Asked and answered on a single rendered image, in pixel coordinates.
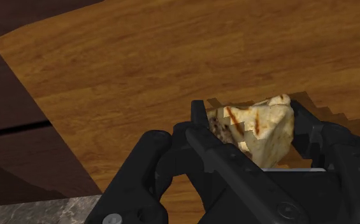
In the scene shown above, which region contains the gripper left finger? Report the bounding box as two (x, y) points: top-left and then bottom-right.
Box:
(84, 99), (311, 224)

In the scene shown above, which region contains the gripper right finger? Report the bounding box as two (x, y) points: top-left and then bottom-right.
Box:
(290, 99), (360, 224)

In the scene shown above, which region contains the grilled tortilla wrap piece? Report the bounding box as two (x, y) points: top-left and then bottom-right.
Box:
(206, 94), (295, 169)

